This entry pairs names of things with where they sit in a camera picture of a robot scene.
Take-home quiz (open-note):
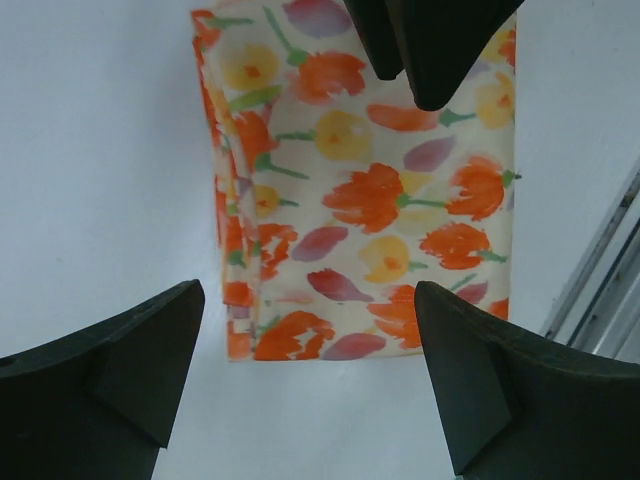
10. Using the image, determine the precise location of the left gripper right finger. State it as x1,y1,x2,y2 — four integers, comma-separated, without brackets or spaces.
415,281,639,480

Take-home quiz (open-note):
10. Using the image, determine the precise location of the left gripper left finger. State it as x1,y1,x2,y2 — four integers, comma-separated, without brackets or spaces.
1,280,205,480

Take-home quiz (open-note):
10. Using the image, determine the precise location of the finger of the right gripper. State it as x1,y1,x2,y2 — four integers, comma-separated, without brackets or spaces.
387,0,521,111
344,0,404,81

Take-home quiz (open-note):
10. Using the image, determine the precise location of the orange floral cream skirt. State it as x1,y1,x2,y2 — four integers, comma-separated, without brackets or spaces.
191,1,517,362

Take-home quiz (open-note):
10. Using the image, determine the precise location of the aluminium frame rail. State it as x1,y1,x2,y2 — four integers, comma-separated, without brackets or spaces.
541,165,639,363

